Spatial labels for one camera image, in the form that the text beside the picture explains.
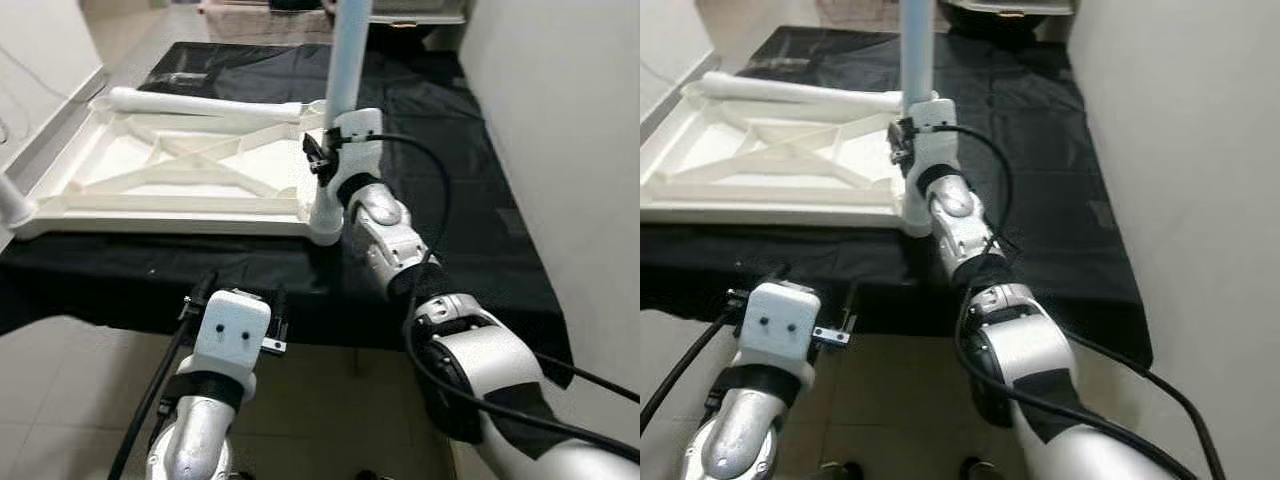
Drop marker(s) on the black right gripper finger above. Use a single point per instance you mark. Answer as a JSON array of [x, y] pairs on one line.
[[896, 140], [313, 155]]

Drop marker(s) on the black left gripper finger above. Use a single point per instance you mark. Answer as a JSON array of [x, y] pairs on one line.
[[281, 312], [198, 295], [760, 283], [851, 305]]

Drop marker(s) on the white plastic children table top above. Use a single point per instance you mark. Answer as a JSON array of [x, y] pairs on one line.
[[150, 205], [750, 195]]

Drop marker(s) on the white plastic table leg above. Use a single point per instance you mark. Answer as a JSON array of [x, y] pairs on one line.
[[918, 45], [348, 55], [800, 92], [200, 105], [15, 200]]

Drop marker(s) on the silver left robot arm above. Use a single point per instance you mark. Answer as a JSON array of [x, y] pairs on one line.
[[195, 440], [740, 440]]

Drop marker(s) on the clear tape strip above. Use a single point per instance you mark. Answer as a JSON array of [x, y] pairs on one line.
[[180, 78], [790, 64]]

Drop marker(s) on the beige patterned cloth cover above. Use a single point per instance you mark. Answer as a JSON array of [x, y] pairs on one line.
[[260, 20], [860, 12]]

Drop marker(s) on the black robot left foot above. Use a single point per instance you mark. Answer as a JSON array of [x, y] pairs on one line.
[[840, 472]]

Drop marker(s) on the black robot foot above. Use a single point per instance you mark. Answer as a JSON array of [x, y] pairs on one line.
[[980, 470], [365, 475], [840, 472]]

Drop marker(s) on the black round basin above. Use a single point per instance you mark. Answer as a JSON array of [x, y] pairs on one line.
[[1000, 27], [425, 33]]

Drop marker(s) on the black robot right foot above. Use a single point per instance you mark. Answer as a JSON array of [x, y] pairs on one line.
[[980, 470], [365, 475]]

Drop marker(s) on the black tablecloth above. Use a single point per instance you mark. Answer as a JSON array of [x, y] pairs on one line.
[[1060, 250], [480, 250]]

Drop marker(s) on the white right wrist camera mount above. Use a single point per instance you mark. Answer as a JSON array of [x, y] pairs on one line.
[[935, 125], [358, 135]]

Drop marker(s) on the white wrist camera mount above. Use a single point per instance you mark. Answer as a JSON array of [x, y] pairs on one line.
[[358, 135], [232, 335], [935, 125], [783, 325]]

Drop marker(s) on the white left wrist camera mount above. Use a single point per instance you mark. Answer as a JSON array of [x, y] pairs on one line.
[[783, 325], [232, 335]]

